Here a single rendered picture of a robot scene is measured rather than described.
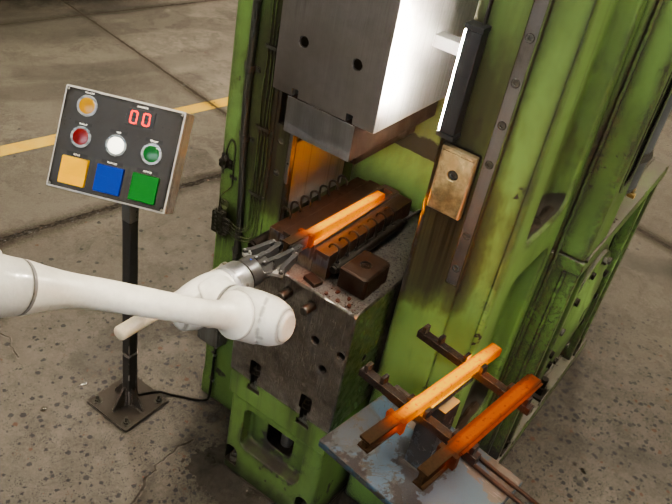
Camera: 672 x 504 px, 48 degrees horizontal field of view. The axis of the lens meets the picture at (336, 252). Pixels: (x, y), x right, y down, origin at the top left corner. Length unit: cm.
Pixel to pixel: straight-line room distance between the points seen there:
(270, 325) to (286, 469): 103
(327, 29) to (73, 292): 79
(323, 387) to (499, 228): 67
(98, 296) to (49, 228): 227
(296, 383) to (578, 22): 120
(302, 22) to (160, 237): 205
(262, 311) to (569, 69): 80
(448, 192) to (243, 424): 108
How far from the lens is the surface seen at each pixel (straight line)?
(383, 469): 182
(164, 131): 208
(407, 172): 230
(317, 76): 177
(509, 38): 167
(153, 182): 208
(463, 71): 169
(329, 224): 200
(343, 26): 170
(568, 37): 163
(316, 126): 181
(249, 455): 254
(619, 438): 326
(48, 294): 138
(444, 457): 150
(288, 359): 213
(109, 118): 213
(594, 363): 354
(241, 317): 153
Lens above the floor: 212
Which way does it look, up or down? 35 degrees down
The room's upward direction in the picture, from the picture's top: 11 degrees clockwise
